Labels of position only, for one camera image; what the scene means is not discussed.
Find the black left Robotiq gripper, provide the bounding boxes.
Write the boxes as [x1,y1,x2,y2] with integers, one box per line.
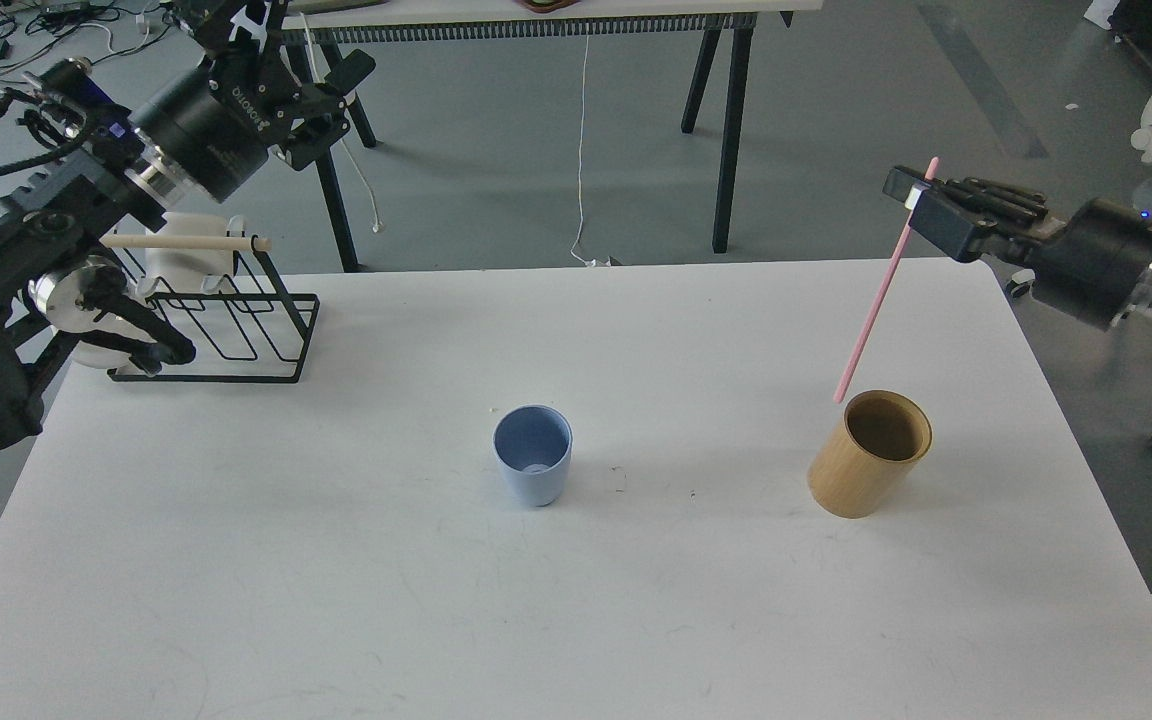
[132,1,376,202]

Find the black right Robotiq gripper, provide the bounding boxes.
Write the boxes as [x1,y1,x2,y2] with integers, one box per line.
[882,165,1152,331]

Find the blue plastic cup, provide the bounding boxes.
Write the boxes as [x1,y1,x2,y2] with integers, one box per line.
[492,406,573,509]

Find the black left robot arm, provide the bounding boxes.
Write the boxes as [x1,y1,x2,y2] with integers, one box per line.
[0,1,376,450]

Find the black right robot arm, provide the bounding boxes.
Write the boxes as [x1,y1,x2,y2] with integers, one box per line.
[882,165,1152,331]

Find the white background table black legs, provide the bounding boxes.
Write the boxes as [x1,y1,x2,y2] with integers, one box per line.
[282,1,823,255]

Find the white mug on rack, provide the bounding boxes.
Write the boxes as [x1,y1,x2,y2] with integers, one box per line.
[137,211,247,297]

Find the bamboo cylindrical holder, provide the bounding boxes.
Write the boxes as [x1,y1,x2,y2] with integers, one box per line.
[806,389,933,520]

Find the white hanging cord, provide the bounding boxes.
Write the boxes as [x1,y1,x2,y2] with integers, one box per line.
[302,12,382,235]

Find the black floor cables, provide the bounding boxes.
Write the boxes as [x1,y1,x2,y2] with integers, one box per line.
[0,0,182,111]

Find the black wire dish rack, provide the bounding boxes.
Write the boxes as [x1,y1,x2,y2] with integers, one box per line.
[106,249,323,384]

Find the white hanging cable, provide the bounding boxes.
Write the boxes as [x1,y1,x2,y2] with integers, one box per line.
[570,35,627,270]

